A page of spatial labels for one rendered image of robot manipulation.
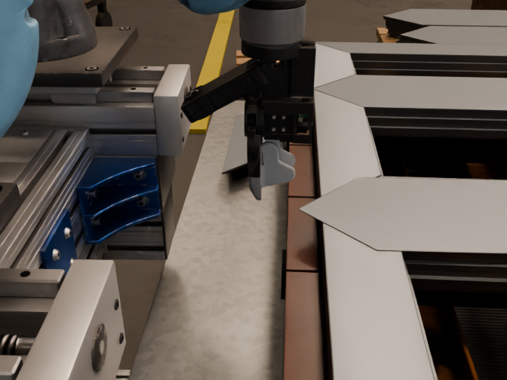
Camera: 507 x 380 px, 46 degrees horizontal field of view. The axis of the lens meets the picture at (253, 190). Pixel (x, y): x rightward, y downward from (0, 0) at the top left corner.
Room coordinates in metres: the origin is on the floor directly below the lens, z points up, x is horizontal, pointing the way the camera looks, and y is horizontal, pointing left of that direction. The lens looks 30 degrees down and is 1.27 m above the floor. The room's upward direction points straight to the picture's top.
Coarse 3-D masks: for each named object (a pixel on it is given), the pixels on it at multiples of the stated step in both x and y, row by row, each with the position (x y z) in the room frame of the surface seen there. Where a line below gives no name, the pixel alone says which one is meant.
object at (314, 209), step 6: (318, 198) 0.69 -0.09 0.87; (306, 204) 0.67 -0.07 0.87; (312, 204) 0.67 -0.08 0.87; (318, 204) 0.67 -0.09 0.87; (300, 210) 0.66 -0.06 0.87; (306, 210) 0.66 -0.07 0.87; (312, 210) 0.66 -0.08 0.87; (318, 210) 0.66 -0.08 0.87; (312, 216) 0.64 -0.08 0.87; (318, 216) 0.64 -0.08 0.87
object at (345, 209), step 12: (360, 180) 0.74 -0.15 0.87; (336, 192) 0.71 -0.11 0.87; (348, 192) 0.71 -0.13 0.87; (360, 192) 0.70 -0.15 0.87; (324, 204) 0.67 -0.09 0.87; (336, 204) 0.67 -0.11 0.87; (348, 204) 0.67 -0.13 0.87; (360, 204) 0.67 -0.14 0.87; (324, 216) 0.64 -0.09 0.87; (336, 216) 0.64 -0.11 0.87; (348, 216) 0.64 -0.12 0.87; (360, 216) 0.64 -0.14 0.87; (336, 228) 0.62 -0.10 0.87; (348, 228) 0.62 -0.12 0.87; (360, 228) 0.62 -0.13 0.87; (372, 228) 0.62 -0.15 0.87; (360, 240) 0.59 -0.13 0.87; (372, 240) 0.59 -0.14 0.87
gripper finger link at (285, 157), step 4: (268, 140) 0.70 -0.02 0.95; (272, 140) 0.70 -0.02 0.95; (276, 140) 0.70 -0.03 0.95; (276, 144) 0.70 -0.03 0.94; (280, 148) 0.70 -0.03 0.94; (280, 152) 0.70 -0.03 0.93; (284, 152) 0.70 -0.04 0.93; (288, 152) 0.70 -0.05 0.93; (280, 156) 0.70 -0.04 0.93; (284, 156) 0.70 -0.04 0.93; (288, 156) 0.70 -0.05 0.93; (292, 156) 0.70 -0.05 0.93; (280, 160) 0.70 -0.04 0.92; (284, 160) 0.70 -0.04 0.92; (288, 160) 0.70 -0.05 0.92; (292, 160) 0.70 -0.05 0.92; (288, 164) 0.70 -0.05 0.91; (292, 164) 0.70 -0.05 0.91
